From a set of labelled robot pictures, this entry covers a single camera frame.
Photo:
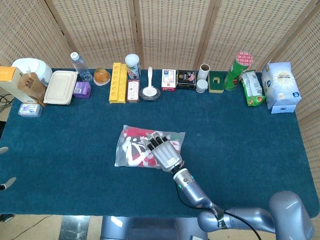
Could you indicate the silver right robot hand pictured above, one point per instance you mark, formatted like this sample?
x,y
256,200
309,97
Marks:
x,y
166,155

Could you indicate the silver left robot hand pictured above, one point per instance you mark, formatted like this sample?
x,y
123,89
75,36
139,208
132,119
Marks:
x,y
10,181

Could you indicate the red white patterned garment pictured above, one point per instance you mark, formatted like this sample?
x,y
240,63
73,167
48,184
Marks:
x,y
135,155

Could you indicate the frosted plastic zip bag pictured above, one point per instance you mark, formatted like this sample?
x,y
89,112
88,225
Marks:
x,y
120,160

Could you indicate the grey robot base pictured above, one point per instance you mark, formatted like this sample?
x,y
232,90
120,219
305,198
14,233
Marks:
x,y
150,228

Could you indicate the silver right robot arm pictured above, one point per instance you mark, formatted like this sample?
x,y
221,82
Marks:
x,y
192,192

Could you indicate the green snack bag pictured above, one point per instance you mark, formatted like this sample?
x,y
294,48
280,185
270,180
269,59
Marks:
x,y
252,87

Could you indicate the black caster wheel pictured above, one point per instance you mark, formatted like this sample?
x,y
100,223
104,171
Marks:
x,y
6,218

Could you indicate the white rice spoon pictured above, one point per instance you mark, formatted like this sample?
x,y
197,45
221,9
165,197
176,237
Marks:
x,y
149,87

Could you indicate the blue tablecloth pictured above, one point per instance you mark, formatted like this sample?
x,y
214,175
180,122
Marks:
x,y
75,150

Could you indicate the dark red pink-label box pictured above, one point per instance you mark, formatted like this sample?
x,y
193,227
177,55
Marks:
x,y
133,91

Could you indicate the red white small box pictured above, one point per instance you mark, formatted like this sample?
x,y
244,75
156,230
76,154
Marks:
x,y
168,80

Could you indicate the small white jar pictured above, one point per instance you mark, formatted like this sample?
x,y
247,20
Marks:
x,y
202,86

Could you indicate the black printed box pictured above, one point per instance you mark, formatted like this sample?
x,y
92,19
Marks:
x,y
186,80

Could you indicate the yellow plastic egg tray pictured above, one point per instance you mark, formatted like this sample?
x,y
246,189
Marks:
x,y
117,85

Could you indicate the green yellow sponge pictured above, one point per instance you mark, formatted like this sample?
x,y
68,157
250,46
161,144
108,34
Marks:
x,y
216,82

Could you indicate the white paper roll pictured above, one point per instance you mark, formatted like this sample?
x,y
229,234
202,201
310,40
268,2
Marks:
x,y
203,72

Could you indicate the white green printed can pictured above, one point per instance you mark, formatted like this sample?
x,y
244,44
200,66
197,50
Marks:
x,y
132,66

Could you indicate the brown paper pouch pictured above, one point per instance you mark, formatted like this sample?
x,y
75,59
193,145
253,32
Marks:
x,y
31,87

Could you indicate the orange beige carton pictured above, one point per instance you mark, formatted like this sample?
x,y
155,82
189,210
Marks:
x,y
10,85

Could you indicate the orange jelly cup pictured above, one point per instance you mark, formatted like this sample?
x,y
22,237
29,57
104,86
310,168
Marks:
x,y
101,76

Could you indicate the beige lidded lunch box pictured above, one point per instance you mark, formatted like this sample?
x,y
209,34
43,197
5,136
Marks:
x,y
60,87

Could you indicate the small purple box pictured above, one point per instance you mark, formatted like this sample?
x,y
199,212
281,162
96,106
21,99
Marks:
x,y
82,90

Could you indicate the green chips tube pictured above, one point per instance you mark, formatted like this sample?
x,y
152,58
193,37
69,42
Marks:
x,y
236,72

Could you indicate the white rounded appliance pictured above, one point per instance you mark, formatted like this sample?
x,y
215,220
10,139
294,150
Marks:
x,y
35,67

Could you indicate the woven folding screen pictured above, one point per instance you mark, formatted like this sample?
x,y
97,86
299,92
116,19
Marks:
x,y
175,32

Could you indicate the clear plastic water bottle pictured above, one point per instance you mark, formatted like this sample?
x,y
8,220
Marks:
x,y
80,66

